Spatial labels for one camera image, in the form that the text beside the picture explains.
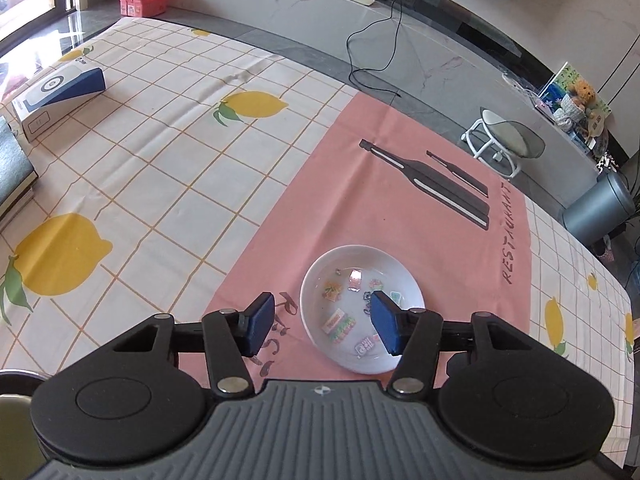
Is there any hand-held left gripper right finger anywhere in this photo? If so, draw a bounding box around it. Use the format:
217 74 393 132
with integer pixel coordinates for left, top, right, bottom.
369 290 538 396

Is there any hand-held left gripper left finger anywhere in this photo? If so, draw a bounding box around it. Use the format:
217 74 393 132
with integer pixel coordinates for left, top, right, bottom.
107 291 277 396

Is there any small white sticker plate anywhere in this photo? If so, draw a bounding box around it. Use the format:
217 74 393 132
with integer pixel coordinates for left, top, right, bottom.
299 244 426 375

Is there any green ceramic bowl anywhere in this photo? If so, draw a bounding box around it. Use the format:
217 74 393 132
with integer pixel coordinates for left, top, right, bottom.
0 394 35 480

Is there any pink placemat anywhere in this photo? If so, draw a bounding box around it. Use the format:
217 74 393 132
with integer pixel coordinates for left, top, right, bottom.
177 95 533 391

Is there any lemon print tablecloth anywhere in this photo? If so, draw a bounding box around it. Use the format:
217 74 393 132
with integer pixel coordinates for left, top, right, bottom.
0 16 636 441

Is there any white stool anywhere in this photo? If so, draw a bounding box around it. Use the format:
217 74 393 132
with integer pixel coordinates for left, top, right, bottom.
461 107 546 180

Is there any grey trash can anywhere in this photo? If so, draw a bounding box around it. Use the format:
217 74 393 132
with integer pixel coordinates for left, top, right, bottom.
562 170 636 246

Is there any black hardcover book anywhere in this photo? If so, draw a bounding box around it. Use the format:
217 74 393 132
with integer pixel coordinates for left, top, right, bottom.
0 116 38 221

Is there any teddy bear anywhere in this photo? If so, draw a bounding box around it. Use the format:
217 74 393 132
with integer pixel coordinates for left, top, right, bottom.
557 80 598 128

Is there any picture book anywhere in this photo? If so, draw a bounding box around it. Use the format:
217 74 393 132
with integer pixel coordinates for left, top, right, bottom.
537 61 613 136

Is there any white and blue box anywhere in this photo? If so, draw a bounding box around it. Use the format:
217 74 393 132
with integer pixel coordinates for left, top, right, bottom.
12 57 107 142

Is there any black cable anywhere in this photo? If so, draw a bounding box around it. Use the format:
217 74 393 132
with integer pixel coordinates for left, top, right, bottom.
346 0 407 101

